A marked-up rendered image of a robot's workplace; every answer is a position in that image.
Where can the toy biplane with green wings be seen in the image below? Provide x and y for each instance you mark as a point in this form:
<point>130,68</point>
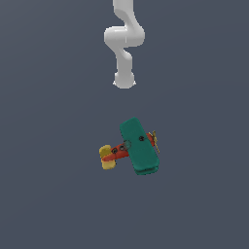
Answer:
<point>139,147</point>

